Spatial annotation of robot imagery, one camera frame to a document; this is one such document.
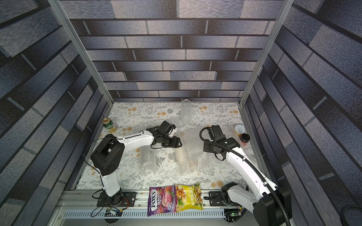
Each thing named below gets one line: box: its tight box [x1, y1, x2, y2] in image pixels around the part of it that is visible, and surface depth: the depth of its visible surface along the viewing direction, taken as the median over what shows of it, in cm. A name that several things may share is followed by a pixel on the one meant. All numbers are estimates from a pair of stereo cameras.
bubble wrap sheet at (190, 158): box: [173, 127, 219, 177], surface depth 85 cm
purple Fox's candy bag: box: [147, 184, 177, 217], surface depth 73 cm
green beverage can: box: [102, 117, 114, 130], surface depth 97 cm
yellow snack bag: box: [175, 182, 204, 213], surface depth 73 cm
